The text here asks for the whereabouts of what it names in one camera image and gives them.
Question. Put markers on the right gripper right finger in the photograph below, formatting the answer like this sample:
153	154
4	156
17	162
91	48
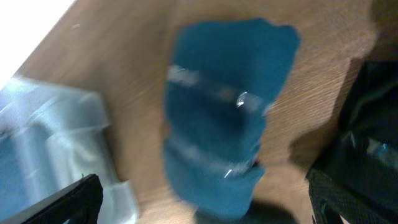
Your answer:
334	203

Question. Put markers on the teal shirt bundle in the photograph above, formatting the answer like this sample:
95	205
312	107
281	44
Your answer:
223	78

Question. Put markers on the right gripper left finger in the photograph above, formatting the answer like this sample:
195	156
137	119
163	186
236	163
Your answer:
79	203

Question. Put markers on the clear plastic storage container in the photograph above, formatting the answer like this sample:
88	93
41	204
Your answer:
51	137

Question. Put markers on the black bundle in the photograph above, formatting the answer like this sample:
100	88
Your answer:
259	213
363	155

